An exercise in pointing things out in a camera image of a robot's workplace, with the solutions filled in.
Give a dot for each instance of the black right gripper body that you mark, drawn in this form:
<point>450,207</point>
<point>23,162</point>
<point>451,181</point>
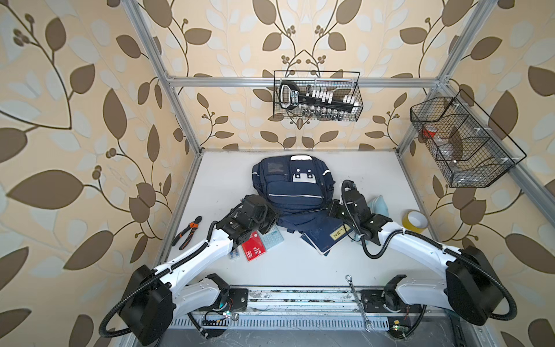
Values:
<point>338,210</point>

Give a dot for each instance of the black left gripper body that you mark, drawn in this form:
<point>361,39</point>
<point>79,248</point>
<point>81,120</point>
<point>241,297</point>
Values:
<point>266,217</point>

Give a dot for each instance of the navy blue book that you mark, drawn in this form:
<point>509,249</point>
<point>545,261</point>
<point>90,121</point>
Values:
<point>327,234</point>

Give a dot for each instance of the navy blue backpack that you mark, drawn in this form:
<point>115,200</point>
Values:
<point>300,187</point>

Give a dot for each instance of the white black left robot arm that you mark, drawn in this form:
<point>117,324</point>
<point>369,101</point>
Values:
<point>154,296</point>

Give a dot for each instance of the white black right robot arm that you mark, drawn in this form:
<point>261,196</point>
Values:
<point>466,284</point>

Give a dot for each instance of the light blue pencil case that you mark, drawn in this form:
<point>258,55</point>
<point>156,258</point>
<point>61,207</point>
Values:
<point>378,205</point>

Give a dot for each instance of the clear blister pack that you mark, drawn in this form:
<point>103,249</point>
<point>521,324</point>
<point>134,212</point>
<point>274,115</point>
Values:
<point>234,254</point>

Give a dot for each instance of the red packaged item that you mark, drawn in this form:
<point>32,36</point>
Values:
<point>253,247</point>

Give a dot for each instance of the red black pliers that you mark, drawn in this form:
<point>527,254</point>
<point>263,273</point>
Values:
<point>185,236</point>

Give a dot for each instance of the yellow tape roll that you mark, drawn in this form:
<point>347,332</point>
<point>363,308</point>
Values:
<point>415,221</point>

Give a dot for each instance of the black socket set holder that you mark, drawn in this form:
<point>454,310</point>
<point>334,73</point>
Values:
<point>319,96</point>

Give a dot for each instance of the silver combination wrench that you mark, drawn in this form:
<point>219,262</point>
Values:
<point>367,324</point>

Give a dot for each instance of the black wire basket back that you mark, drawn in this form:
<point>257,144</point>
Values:
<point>316,74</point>

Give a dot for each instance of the black wire basket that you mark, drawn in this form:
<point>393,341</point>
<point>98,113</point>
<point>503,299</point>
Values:
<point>316,74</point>
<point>471,148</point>

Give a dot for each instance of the black wire basket right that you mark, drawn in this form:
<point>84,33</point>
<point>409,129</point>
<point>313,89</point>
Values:
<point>471,148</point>

